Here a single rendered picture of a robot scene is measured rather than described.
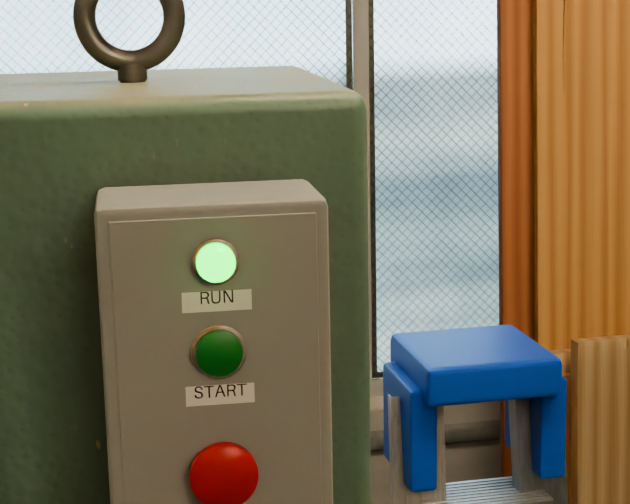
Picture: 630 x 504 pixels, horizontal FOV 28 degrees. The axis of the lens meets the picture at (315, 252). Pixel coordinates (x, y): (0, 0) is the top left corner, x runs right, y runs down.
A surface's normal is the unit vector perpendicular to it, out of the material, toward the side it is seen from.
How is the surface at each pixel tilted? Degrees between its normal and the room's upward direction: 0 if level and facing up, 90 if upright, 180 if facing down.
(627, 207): 87
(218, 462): 81
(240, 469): 85
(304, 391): 90
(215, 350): 88
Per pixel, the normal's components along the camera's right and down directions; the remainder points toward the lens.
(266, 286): 0.15, 0.20
